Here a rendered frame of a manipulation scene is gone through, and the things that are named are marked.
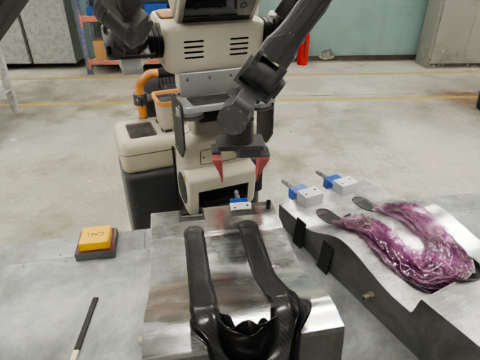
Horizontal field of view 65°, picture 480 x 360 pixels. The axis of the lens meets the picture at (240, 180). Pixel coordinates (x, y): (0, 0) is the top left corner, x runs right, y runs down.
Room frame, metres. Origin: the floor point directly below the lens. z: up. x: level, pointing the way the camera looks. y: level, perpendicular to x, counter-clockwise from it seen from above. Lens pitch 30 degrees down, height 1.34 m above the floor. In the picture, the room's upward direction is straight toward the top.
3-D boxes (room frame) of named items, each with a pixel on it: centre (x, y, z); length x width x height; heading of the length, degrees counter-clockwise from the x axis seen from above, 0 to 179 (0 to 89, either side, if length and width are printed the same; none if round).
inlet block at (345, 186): (0.84, -0.24, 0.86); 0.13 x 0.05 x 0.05; 28
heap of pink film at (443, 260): (0.57, -0.32, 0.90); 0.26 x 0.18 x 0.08; 28
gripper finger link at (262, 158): (0.74, -0.02, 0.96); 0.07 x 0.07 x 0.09; 6
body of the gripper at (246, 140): (0.73, 0.00, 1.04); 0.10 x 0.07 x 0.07; 96
